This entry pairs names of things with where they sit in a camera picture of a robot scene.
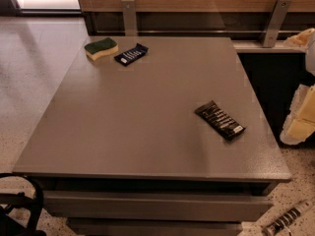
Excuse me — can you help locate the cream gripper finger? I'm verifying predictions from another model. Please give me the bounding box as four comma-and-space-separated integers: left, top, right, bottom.
280, 85, 315, 146
283, 28, 315, 47

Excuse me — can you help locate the black chocolate rxbar wrapper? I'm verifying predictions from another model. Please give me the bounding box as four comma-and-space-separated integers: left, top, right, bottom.
195, 100, 245, 141

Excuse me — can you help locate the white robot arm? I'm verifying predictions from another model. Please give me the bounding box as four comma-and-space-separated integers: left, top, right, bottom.
280, 29, 315, 146

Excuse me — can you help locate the blue blueberry rxbar wrapper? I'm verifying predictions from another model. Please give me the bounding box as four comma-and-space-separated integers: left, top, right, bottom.
114, 43, 149, 67

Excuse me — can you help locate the striped tube on floor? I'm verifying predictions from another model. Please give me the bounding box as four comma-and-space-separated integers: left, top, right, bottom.
262, 200, 313, 236

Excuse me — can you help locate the green and yellow sponge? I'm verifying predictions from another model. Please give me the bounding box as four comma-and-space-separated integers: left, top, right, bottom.
85, 37, 118, 61

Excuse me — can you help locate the grey table drawer front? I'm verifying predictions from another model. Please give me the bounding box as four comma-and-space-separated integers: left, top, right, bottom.
44, 191, 272, 222

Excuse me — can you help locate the right metal wall bracket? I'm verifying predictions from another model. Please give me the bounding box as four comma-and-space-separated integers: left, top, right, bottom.
261, 0, 291, 48

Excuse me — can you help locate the metal wall bracket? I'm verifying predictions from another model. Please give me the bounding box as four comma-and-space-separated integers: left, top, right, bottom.
261, 0, 291, 48
121, 0, 138, 36

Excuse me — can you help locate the left metal wall bracket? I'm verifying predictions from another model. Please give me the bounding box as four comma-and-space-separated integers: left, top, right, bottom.
121, 0, 138, 36

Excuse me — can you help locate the black chair frame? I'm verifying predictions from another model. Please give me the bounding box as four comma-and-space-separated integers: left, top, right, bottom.
0, 176, 47, 236

